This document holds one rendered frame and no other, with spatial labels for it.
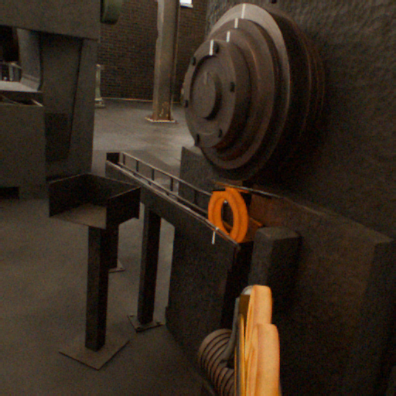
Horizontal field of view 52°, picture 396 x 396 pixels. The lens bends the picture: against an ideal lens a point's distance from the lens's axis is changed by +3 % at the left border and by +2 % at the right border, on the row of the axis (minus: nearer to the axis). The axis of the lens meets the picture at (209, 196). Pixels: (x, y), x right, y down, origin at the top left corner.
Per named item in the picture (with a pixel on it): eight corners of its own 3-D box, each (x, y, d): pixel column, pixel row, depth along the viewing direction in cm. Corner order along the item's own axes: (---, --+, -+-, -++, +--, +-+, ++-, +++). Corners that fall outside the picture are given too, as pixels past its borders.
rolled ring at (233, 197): (243, 199, 116) (252, 198, 117) (210, 180, 130) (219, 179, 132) (235, 256, 121) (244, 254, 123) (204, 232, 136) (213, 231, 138)
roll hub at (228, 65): (192, 137, 127) (202, 41, 119) (242, 158, 105) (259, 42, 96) (177, 136, 125) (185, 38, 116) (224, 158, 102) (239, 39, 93)
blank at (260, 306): (268, 274, 89) (253, 272, 89) (274, 308, 74) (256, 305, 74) (258, 339, 92) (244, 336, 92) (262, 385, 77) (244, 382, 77)
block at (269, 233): (271, 298, 120) (285, 223, 113) (290, 312, 114) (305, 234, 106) (242, 305, 115) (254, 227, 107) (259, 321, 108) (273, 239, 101)
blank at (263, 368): (274, 308, 74) (256, 305, 74) (283, 360, 59) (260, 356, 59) (262, 384, 77) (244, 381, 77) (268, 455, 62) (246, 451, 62)
